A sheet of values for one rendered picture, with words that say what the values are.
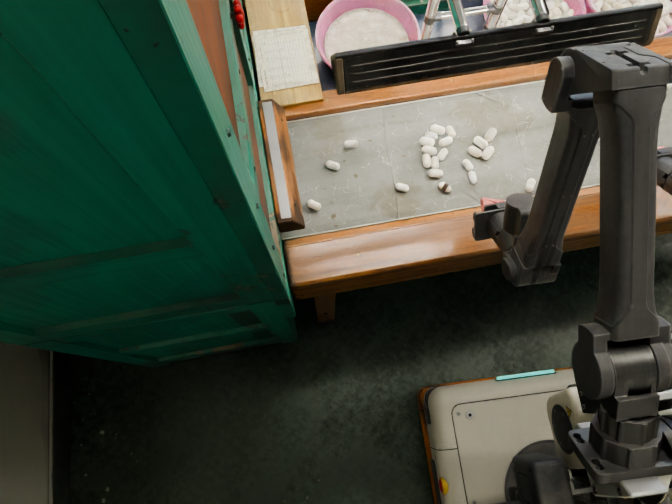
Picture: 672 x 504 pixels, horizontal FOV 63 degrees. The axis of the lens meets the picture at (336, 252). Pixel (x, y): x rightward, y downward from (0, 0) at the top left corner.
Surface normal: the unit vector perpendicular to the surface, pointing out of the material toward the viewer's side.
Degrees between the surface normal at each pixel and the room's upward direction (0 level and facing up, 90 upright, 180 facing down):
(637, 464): 39
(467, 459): 0
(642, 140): 28
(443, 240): 0
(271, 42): 0
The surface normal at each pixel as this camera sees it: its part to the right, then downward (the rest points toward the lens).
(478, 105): 0.00, -0.25
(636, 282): 0.07, 0.22
